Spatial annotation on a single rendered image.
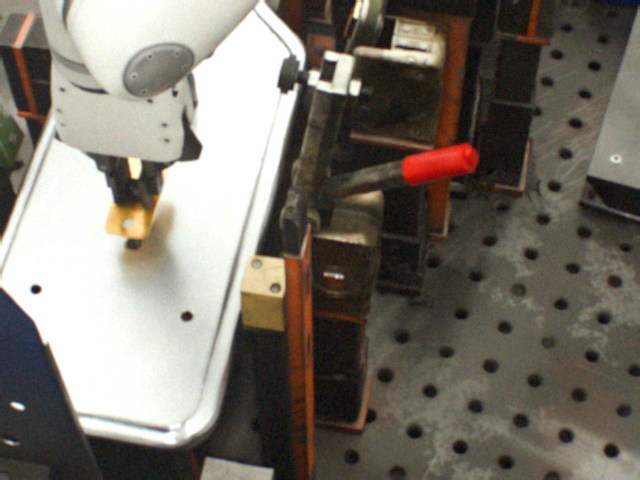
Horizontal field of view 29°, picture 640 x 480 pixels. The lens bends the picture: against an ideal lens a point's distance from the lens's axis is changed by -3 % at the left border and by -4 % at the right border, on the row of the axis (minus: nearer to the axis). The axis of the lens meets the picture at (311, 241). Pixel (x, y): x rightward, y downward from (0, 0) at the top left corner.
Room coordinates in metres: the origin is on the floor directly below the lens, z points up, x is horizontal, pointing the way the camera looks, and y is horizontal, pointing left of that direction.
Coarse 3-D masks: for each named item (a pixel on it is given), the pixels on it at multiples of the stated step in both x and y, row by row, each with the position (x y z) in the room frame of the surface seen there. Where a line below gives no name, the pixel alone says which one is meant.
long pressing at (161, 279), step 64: (256, 64) 0.77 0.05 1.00; (192, 128) 0.70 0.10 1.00; (256, 128) 0.69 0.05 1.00; (64, 192) 0.63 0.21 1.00; (192, 192) 0.63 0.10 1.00; (256, 192) 0.62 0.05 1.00; (0, 256) 0.57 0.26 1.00; (64, 256) 0.56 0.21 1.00; (128, 256) 0.56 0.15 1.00; (192, 256) 0.56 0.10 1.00; (64, 320) 0.50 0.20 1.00; (128, 320) 0.50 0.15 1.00; (192, 320) 0.50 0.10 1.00; (128, 384) 0.45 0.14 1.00; (192, 384) 0.45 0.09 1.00; (192, 448) 0.40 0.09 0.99
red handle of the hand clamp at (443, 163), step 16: (464, 144) 0.56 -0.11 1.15; (416, 160) 0.56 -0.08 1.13; (432, 160) 0.55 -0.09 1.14; (448, 160) 0.55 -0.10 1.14; (464, 160) 0.55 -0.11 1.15; (336, 176) 0.58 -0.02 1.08; (352, 176) 0.57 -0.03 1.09; (368, 176) 0.57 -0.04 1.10; (384, 176) 0.56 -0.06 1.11; (400, 176) 0.56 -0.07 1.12; (416, 176) 0.55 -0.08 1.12; (432, 176) 0.55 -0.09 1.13; (448, 176) 0.55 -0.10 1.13; (336, 192) 0.56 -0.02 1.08; (352, 192) 0.56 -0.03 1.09; (368, 192) 0.56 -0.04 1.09
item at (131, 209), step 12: (132, 168) 0.63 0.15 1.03; (168, 168) 0.63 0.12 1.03; (132, 180) 0.61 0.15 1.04; (132, 192) 0.60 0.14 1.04; (132, 204) 0.59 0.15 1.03; (156, 204) 0.59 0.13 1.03; (108, 216) 0.58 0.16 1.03; (120, 216) 0.58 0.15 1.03; (132, 216) 0.58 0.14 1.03; (144, 216) 0.58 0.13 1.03; (108, 228) 0.57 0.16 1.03; (120, 228) 0.57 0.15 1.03; (132, 228) 0.57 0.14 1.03; (144, 228) 0.57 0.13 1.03
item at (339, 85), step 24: (288, 72) 0.57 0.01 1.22; (312, 72) 0.58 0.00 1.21; (336, 72) 0.57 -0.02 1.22; (336, 96) 0.55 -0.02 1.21; (360, 96) 0.56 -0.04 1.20; (312, 120) 0.56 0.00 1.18; (336, 120) 0.55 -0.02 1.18; (312, 144) 0.56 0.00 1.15; (312, 168) 0.56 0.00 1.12; (312, 192) 0.56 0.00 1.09
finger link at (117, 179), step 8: (88, 152) 0.60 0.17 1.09; (112, 160) 0.60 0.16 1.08; (120, 160) 0.61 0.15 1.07; (128, 160) 0.62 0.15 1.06; (112, 168) 0.60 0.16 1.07; (120, 168) 0.60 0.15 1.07; (128, 168) 0.62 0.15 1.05; (104, 176) 0.60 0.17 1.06; (112, 176) 0.59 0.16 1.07; (120, 176) 0.60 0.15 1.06; (128, 176) 0.61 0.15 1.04; (112, 184) 0.59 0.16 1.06; (120, 184) 0.60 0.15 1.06; (112, 192) 0.59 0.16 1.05; (120, 192) 0.59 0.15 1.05; (120, 200) 0.59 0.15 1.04
